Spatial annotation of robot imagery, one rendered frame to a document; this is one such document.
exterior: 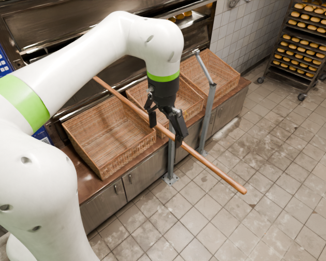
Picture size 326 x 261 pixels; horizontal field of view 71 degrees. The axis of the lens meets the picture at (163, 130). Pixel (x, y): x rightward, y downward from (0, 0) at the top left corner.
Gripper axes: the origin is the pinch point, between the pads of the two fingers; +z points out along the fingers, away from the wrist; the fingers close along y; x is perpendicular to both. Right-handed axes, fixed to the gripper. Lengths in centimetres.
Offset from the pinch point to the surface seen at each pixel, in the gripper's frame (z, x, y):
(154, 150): 90, 34, -53
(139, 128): 88, 40, -79
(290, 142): 154, 189, 11
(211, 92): 63, 98, -49
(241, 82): 95, 171, -60
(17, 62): 7, -20, -107
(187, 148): 28.1, 17.9, -4.0
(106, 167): 76, -7, -57
